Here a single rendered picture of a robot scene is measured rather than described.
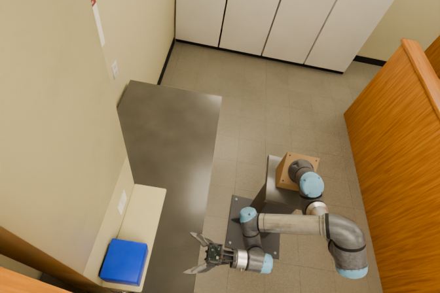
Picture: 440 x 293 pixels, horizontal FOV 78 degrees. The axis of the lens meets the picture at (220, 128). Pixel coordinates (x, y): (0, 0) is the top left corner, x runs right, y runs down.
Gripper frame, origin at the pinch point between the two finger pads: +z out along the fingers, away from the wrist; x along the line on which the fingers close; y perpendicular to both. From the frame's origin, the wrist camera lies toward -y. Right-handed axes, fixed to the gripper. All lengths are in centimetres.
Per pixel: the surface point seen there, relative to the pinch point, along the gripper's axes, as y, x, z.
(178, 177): -30, -46, 10
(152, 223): 26.4, -1.5, 13.6
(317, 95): -119, -243, -145
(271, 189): -28, -49, -47
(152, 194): 26.4, -11.2, 16.1
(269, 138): -121, -158, -78
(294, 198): -28, -45, -61
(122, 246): 35.2, 8.4, 19.4
